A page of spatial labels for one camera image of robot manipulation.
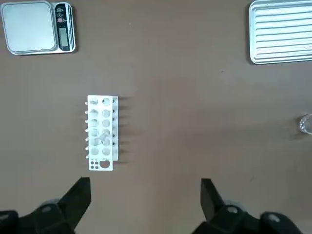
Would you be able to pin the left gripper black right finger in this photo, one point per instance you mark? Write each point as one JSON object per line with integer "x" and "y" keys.
{"x": 219, "y": 219}

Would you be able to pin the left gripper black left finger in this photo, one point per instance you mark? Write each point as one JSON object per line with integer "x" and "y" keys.
{"x": 61, "y": 217}

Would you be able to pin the silver digital scale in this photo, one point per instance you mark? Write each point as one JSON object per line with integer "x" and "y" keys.
{"x": 29, "y": 26}

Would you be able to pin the white test tube rack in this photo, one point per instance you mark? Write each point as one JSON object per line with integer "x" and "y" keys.
{"x": 100, "y": 158}

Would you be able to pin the ribbed metal tray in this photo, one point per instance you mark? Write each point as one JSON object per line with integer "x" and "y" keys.
{"x": 280, "y": 31}

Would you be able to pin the large glass beaker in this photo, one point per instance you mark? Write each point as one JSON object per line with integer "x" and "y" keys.
{"x": 306, "y": 124}

